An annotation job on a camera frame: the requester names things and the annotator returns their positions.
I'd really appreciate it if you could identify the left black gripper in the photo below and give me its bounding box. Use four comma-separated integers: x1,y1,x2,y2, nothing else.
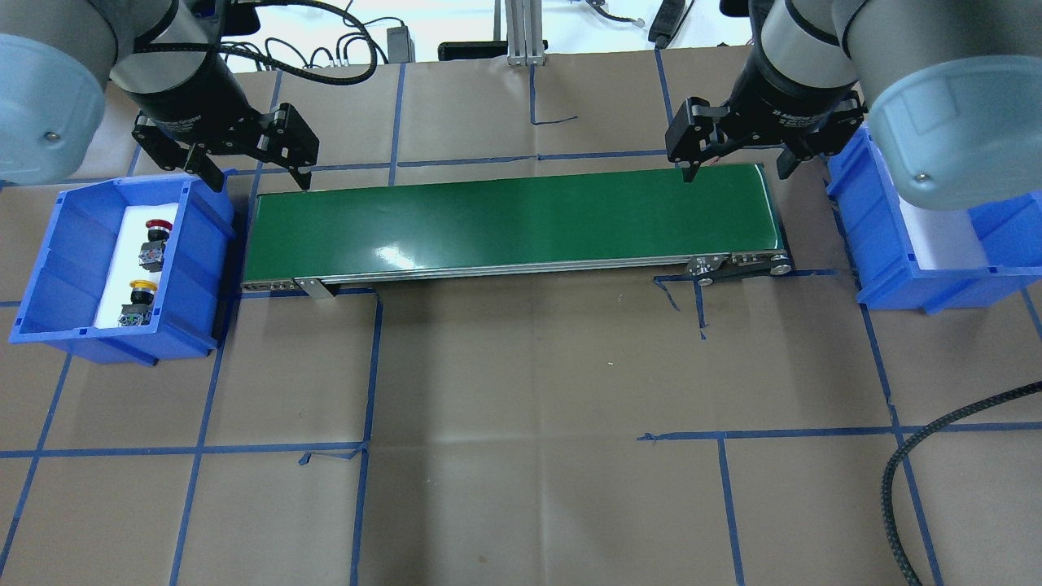
111,52,320,193

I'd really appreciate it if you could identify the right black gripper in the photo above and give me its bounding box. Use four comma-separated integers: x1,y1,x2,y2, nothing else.
665,33,865,184

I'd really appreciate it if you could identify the red push button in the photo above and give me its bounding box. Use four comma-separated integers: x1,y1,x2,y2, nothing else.
138,218,173,273

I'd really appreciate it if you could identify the yellow push button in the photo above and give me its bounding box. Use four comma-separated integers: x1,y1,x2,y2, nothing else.
116,279,159,327

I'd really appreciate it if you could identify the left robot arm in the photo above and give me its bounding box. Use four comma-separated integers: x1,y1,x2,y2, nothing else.
1,1,320,190

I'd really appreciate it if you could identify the green conveyor belt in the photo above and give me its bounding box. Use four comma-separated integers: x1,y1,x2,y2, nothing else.
242,164,795,295

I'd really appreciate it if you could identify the left blue plastic bin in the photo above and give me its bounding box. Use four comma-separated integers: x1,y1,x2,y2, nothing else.
10,173,237,365

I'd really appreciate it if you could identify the blue plastic bin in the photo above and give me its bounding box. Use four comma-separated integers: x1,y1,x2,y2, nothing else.
10,173,237,365
826,126,1041,314

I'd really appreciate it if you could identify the right blue plastic bin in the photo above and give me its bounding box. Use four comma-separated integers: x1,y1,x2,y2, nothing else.
826,126,1041,314

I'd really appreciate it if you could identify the black power adapter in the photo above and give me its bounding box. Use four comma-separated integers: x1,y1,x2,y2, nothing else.
386,25,416,63

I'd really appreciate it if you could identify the white foam pad right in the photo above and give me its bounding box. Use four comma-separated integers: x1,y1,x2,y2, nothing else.
880,156,987,271

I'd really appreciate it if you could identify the aluminium frame post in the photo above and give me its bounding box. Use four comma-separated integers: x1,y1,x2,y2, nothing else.
502,0,546,67

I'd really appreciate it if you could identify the black braided cable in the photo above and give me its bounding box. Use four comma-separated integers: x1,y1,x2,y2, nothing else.
882,389,1042,586

